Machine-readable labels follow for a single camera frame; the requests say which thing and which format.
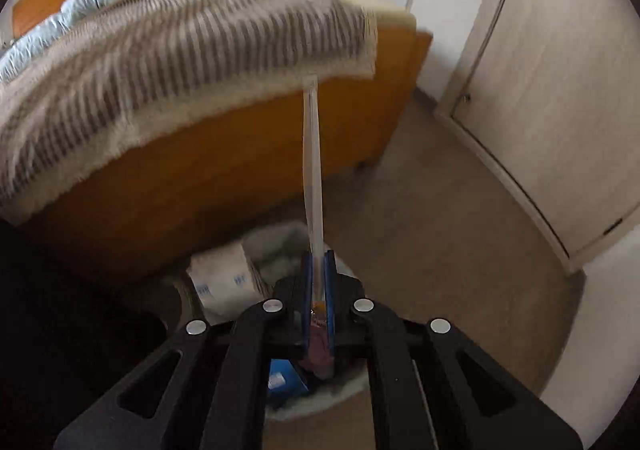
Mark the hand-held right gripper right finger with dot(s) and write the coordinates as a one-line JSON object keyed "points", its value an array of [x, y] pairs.
{"points": [[329, 290]]}

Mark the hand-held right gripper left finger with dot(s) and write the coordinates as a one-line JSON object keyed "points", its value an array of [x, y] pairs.
{"points": [[306, 295]]}

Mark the trash bin with plastic liner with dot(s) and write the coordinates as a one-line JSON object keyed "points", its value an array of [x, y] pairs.
{"points": [[280, 245]]}

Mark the white blue milk carton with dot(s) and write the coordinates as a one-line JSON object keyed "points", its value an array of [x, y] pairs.
{"points": [[225, 280]]}

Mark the clear plastic wrapper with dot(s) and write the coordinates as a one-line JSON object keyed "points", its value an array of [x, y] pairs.
{"points": [[314, 180]]}

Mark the small blue box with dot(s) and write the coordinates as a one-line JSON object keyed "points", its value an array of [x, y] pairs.
{"points": [[285, 382]]}

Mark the cream mattress pad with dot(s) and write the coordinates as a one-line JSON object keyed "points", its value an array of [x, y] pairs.
{"points": [[225, 99]]}

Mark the brown checkered bed sheet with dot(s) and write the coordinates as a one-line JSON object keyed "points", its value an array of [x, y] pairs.
{"points": [[200, 39]]}

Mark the beige door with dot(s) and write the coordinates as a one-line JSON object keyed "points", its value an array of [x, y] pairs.
{"points": [[550, 79]]}

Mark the orange wooden bed frame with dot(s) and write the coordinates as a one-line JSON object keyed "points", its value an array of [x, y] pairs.
{"points": [[225, 180]]}

